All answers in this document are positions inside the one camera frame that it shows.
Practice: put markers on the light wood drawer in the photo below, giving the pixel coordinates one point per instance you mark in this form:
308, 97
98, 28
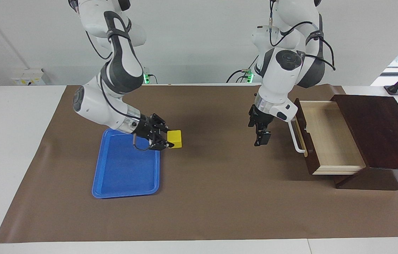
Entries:
329, 141

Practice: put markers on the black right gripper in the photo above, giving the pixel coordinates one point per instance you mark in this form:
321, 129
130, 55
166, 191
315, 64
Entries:
145, 127

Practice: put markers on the brown paper table mat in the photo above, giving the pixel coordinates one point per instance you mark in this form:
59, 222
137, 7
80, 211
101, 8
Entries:
220, 211

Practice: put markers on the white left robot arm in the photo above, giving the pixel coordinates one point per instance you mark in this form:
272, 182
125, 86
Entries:
280, 74

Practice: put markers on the white wall socket box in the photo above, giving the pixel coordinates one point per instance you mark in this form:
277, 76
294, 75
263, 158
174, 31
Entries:
29, 78

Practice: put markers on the yellow cube block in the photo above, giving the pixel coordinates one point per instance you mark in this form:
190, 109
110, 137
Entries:
175, 139

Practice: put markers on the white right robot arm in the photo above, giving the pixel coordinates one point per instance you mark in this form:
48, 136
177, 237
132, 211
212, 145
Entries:
121, 70

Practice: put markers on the blue plastic tray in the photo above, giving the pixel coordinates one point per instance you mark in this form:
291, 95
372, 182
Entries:
125, 173

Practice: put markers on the green lit arm base box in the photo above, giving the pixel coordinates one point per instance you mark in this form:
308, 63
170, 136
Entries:
249, 77
146, 78

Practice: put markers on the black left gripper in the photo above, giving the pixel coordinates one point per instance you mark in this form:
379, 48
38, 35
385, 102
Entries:
259, 118

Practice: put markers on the dark wood drawer cabinet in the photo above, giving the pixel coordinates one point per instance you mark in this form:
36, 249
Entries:
379, 130

